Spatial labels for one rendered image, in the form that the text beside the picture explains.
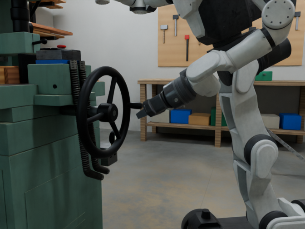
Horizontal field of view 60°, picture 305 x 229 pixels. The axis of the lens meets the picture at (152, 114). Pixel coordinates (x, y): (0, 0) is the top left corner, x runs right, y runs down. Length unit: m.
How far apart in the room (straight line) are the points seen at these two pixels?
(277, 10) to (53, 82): 0.64
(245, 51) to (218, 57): 0.08
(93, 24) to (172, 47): 1.41
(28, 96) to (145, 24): 3.60
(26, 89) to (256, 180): 0.90
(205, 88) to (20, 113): 0.54
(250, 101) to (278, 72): 2.99
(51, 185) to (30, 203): 0.09
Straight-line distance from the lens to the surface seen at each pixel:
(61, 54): 0.82
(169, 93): 0.83
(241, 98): 1.06
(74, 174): 1.04
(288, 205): 1.42
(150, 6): 1.46
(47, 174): 0.93
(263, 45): 0.80
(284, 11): 0.79
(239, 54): 0.80
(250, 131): 1.14
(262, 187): 1.22
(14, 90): 0.81
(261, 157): 1.13
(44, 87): 0.85
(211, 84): 0.83
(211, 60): 0.79
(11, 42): 1.05
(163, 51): 4.17
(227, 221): 1.54
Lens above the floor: 0.93
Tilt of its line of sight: 9 degrees down
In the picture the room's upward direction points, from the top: straight up
